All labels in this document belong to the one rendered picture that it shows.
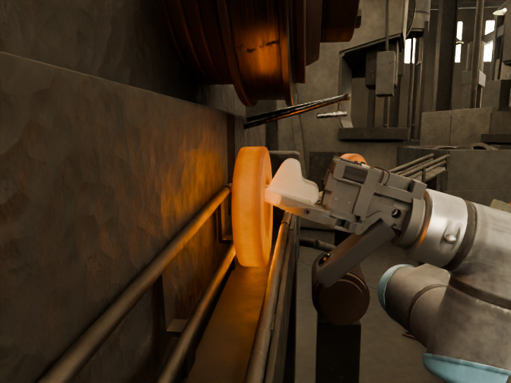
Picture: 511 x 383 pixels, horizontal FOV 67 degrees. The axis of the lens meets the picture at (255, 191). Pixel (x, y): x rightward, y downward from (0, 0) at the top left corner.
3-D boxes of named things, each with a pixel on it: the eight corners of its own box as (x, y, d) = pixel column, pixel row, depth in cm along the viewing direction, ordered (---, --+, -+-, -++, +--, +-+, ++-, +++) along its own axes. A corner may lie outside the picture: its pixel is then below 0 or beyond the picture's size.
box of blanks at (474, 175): (439, 266, 248) (448, 144, 237) (382, 233, 330) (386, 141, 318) (582, 259, 261) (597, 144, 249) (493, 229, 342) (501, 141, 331)
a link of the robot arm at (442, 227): (424, 253, 54) (449, 280, 44) (390, 243, 54) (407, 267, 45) (448, 192, 52) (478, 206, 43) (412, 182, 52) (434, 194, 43)
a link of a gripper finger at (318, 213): (284, 190, 51) (348, 209, 50) (280, 203, 51) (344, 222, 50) (281, 196, 46) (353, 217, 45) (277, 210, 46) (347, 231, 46)
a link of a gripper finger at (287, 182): (257, 149, 50) (326, 169, 49) (245, 192, 51) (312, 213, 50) (253, 150, 47) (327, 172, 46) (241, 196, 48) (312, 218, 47)
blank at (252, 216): (226, 161, 42) (258, 160, 41) (248, 138, 57) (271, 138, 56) (235, 288, 46) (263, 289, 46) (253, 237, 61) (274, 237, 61)
